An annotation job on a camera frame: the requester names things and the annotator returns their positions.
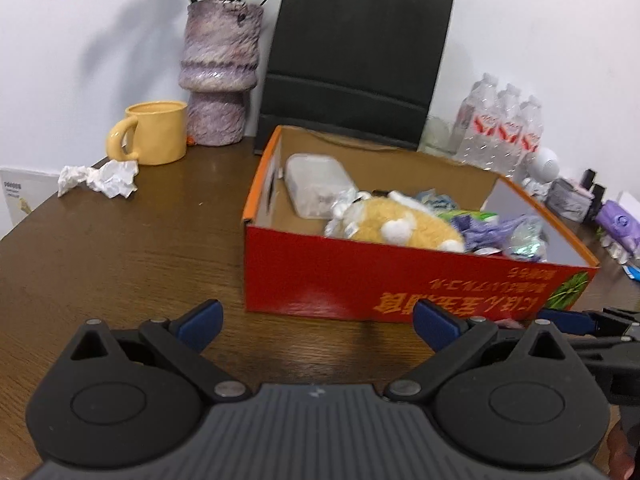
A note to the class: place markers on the purple cloth pouch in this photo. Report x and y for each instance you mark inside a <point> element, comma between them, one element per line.
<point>487,232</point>

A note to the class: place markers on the black paper bag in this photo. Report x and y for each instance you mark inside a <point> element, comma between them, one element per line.
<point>355,60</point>

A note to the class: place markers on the yellow mug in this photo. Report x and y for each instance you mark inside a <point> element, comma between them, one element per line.
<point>157,132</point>

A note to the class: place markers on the white box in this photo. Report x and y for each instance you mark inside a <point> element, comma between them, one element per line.
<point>631,201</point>

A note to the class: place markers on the clear plastic container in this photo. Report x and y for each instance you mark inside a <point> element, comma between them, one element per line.
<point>315,180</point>

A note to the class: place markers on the purple tissue pack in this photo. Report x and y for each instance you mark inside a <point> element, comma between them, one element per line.
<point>620,225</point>

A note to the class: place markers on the clear glass jar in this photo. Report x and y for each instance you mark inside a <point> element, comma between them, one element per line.
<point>439,135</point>

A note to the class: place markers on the shiny foil bag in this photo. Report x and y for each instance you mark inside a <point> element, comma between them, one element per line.
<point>527,240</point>

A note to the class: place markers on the purple ceramic vase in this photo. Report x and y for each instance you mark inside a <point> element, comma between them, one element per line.
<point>220,70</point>

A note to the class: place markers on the small grey box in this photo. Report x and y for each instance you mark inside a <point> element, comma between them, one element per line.
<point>567,200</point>

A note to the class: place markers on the row of small white bottles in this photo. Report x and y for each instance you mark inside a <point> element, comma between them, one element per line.
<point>617,250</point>

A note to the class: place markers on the person's right hand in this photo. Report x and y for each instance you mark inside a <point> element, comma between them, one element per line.
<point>625,455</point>

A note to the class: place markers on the white robot figurine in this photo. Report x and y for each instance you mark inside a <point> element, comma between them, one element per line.
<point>544,165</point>

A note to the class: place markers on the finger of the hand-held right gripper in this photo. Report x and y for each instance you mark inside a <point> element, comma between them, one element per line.
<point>570,321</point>

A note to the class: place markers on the yellow and white plush toy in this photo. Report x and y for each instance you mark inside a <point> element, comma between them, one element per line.
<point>390,225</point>

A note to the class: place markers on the white booklet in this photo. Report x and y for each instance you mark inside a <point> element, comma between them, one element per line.
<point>25,200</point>

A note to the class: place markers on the blue and white packet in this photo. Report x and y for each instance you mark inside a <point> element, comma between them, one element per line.
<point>437,200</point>

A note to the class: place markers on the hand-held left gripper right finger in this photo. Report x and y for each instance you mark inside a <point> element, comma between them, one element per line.
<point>435,322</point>

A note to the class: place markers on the crumpled white paper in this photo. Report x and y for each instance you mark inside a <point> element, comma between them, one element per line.
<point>107,177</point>

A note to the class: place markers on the red cardboard box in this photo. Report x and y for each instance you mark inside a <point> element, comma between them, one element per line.
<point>310,275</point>

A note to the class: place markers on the green packet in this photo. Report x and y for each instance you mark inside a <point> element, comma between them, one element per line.
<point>472,215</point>

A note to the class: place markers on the small black bottle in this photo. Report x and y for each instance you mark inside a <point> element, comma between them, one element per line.
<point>598,200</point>
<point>588,179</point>

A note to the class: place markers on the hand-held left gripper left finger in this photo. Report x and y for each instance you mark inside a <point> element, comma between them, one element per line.
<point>200,322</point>

